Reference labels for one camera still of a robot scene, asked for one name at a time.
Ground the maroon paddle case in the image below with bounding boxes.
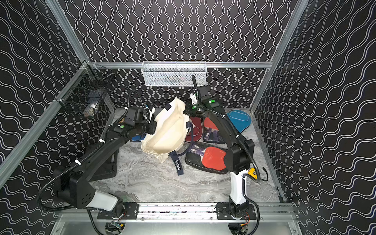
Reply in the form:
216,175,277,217
190,117,203,142

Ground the yellow tape measure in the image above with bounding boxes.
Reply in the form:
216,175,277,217
248,167,269,182

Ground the blue paddle case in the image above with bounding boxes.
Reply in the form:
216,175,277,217
130,134,146,143

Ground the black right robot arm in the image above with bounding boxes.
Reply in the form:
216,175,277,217
184,85,261,218

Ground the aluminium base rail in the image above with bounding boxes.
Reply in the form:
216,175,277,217
120,202,294,223

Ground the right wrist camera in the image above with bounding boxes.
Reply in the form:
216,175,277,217
190,93,197,106

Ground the white wire mesh basket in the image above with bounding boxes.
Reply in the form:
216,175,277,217
141,61,208,87

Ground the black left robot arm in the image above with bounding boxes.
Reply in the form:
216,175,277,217
36,106,157,217

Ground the cream canvas tote bag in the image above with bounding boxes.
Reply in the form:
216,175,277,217
141,98,194,176

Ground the black box on table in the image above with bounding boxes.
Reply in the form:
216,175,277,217
90,150,119,182

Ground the teal paddle case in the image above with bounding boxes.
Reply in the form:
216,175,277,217
227,109,252,133

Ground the black wire basket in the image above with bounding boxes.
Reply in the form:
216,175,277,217
58,64,115,118

